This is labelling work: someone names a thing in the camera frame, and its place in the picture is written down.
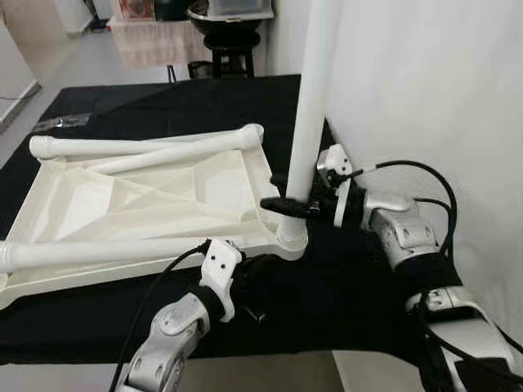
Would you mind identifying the white plastic table leg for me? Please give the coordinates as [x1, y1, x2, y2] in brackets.
[29, 135, 197, 161]
[0, 237, 209, 275]
[276, 0, 344, 246]
[88, 124, 265, 175]

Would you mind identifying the black tablecloth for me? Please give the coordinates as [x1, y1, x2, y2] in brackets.
[0, 73, 458, 366]

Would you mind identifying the black round stool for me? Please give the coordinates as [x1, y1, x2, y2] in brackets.
[203, 31, 262, 80]

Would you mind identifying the white plastic table top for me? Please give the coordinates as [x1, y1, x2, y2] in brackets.
[0, 135, 310, 311]

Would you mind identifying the large black bowl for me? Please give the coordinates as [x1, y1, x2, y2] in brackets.
[186, 2, 275, 38]

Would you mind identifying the beige cloth covered table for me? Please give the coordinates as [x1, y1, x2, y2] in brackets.
[109, 16, 215, 70]

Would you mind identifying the red printed box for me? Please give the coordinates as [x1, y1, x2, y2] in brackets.
[118, 0, 156, 21]

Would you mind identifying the clear tape patch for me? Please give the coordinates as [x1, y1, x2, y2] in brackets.
[33, 114, 91, 133]

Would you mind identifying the white cabinet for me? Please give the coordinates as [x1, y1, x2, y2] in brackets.
[53, 0, 95, 33]

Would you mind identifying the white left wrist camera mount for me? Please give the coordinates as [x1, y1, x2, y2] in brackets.
[200, 238, 244, 323]

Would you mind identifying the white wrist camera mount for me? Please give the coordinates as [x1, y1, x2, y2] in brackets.
[200, 238, 244, 323]
[317, 145, 354, 228]

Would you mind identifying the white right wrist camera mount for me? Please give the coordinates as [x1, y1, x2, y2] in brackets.
[317, 145, 354, 228]

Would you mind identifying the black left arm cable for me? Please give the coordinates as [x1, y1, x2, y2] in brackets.
[110, 241, 212, 392]

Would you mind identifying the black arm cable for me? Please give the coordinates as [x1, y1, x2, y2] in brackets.
[110, 241, 212, 392]
[350, 159, 523, 389]

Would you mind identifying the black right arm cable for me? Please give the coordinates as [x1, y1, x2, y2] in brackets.
[350, 159, 523, 389]

